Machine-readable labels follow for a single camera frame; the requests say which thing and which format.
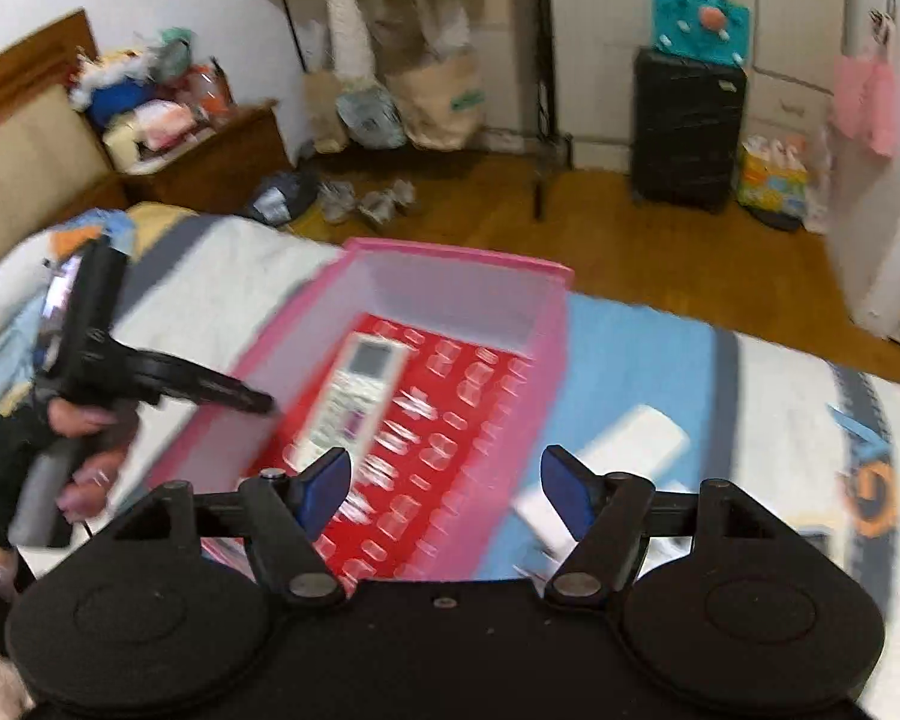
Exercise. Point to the person's left hand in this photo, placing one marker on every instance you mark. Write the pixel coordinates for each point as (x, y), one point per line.
(82, 420)

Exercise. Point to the clear plastic bag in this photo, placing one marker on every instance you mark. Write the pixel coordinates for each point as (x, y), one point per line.
(817, 180)

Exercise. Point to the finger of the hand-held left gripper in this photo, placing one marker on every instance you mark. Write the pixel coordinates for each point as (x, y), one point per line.
(225, 388)

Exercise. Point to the black clothes rack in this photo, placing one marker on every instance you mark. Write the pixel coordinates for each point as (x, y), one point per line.
(546, 90)

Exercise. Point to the dark bag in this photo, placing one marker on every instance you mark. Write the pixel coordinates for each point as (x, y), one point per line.
(281, 199)

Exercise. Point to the wooden nightstand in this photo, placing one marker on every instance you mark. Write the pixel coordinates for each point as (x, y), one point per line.
(210, 165)

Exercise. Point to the pink storage box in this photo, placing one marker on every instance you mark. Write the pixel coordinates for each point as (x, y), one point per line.
(540, 360)

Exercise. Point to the striped bed sheet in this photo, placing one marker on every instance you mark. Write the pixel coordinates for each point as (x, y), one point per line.
(217, 270)

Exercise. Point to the grey green plastic bag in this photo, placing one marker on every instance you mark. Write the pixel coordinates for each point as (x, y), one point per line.
(371, 116)

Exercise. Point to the black suitcase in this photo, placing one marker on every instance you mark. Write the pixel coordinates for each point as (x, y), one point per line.
(686, 127)

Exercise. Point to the large brown paper bag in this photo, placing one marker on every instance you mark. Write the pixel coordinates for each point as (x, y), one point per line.
(442, 101)

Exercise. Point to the teal tote bag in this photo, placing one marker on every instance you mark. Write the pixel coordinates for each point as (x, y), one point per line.
(697, 19)

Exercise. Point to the cream remote control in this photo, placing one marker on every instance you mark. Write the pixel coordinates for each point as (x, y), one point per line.
(544, 514)

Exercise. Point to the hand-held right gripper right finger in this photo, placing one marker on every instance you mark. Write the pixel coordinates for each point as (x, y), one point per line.
(566, 491)

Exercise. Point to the small brown paper bag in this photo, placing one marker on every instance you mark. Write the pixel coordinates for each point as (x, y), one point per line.
(324, 116)

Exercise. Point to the slim white remote control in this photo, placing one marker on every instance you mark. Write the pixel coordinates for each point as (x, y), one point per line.
(637, 431)

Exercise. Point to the pile of clutter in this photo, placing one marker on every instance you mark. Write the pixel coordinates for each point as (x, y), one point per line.
(150, 105)

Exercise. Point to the red patterned card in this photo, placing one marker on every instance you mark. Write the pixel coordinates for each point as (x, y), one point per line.
(457, 405)

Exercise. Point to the metal door hook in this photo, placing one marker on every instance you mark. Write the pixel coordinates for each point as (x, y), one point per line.
(883, 19)

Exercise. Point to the pink paper bag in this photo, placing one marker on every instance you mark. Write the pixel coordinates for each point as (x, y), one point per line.
(862, 101)

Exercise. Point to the pair of shoes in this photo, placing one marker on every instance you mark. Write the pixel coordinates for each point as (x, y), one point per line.
(386, 204)

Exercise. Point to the large white remote control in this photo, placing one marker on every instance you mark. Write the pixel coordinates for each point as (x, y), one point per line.
(352, 397)

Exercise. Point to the white door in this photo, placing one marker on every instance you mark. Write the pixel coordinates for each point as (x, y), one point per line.
(885, 240)

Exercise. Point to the white lace garment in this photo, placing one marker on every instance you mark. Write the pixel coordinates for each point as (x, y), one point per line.
(349, 22)

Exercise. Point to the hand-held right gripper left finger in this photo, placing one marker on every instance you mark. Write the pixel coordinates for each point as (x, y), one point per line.
(328, 481)

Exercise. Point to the white wardrobe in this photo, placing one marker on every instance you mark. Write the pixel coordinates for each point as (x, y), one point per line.
(607, 7)

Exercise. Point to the colourful printed box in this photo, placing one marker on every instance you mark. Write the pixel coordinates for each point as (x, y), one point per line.
(772, 180)

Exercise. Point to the wooden padded headboard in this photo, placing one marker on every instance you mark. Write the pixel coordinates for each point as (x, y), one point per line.
(22, 157)

